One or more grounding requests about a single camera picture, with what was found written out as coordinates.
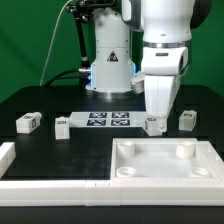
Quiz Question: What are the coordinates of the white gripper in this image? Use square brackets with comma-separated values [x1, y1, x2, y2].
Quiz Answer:
[141, 47, 188, 131]

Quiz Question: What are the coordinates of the white square tabletop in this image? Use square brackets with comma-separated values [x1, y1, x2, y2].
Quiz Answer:
[110, 138, 224, 180]

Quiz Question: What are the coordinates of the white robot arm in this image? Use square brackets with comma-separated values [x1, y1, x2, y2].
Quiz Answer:
[87, 0, 211, 132]

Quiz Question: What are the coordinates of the white marker plate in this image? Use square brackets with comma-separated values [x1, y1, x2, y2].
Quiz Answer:
[69, 111, 146, 128]

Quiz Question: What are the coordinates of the white U-shaped fence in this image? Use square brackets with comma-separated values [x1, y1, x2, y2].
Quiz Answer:
[0, 143, 224, 206]

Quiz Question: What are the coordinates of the black cable bundle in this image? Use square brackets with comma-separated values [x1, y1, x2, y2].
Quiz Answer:
[44, 68, 92, 88]

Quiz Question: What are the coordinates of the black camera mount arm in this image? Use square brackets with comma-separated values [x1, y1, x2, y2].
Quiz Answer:
[65, 0, 118, 69]

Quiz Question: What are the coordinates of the white cable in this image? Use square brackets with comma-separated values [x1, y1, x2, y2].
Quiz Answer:
[39, 0, 73, 87]

